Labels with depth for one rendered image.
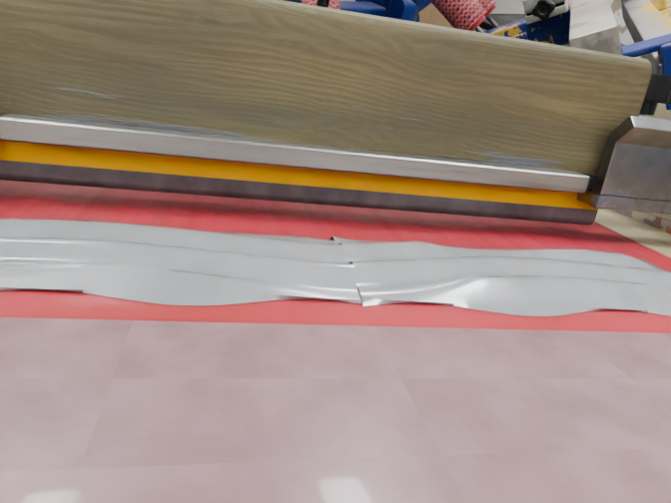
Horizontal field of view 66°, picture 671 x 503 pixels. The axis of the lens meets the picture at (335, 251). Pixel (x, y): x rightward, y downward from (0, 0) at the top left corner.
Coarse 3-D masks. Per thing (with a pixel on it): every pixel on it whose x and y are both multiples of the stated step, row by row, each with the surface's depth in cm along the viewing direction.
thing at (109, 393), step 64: (0, 192) 26; (64, 192) 27; (128, 192) 28; (0, 320) 15; (64, 320) 15; (128, 320) 15; (192, 320) 16; (256, 320) 16; (320, 320) 17; (0, 384) 12; (64, 384) 12; (128, 384) 13; (192, 384) 13; (256, 384) 13; (320, 384) 14; (384, 384) 14; (0, 448) 10; (64, 448) 10; (128, 448) 11; (192, 448) 11; (256, 448) 11; (320, 448) 11; (384, 448) 12
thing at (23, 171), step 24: (0, 168) 25; (24, 168) 25; (48, 168) 26; (72, 168) 26; (96, 168) 26; (168, 192) 27; (192, 192) 27; (216, 192) 28; (240, 192) 28; (264, 192) 28; (288, 192) 28; (312, 192) 29; (336, 192) 29; (360, 192) 29; (480, 216) 31; (504, 216) 31; (528, 216) 32; (552, 216) 32; (576, 216) 32
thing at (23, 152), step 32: (32, 160) 25; (64, 160) 26; (96, 160) 26; (128, 160) 26; (160, 160) 26; (192, 160) 27; (384, 192) 29; (416, 192) 30; (448, 192) 30; (480, 192) 30; (512, 192) 31; (544, 192) 31
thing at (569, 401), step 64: (640, 256) 29; (384, 320) 18; (448, 320) 18; (512, 320) 19; (576, 320) 20; (640, 320) 21; (448, 384) 14; (512, 384) 15; (576, 384) 15; (640, 384) 16; (448, 448) 12; (512, 448) 12; (576, 448) 12; (640, 448) 13
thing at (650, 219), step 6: (612, 210) 41; (618, 210) 41; (630, 216) 40; (636, 216) 39; (642, 216) 38; (648, 216) 38; (654, 216) 37; (660, 216) 37; (666, 216) 36; (642, 222) 38; (648, 222) 38; (654, 222) 37; (660, 222) 37; (666, 222) 36; (660, 228) 37; (666, 228) 36
